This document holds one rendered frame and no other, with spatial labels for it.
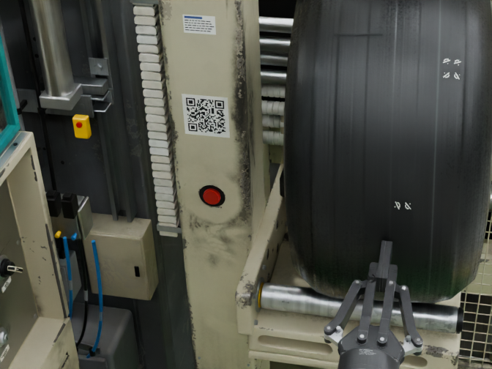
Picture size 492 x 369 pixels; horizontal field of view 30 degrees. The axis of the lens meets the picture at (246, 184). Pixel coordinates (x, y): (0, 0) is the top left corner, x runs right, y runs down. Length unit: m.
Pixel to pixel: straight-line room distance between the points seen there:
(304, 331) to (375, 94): 0.50
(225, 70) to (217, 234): 0.33
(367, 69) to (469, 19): 0.16
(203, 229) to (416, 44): 0.55
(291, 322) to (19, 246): 0.48
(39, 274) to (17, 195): 0.16
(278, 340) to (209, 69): 0.51
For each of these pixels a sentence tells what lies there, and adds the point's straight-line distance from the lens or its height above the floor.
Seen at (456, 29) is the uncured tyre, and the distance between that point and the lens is 1.30.
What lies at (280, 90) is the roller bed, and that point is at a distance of 1.90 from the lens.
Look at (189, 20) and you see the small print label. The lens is 1.40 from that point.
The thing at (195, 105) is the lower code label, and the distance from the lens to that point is 1.47.
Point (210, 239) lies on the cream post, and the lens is 1.62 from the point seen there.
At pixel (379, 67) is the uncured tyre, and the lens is 1.26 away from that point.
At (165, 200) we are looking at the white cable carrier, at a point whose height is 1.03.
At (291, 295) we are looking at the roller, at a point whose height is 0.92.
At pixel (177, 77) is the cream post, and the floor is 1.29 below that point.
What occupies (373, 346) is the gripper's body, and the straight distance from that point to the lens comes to 1.19.
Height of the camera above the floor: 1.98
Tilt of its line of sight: 36 degrees down
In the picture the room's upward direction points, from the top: 3 degrees counter-clockwise
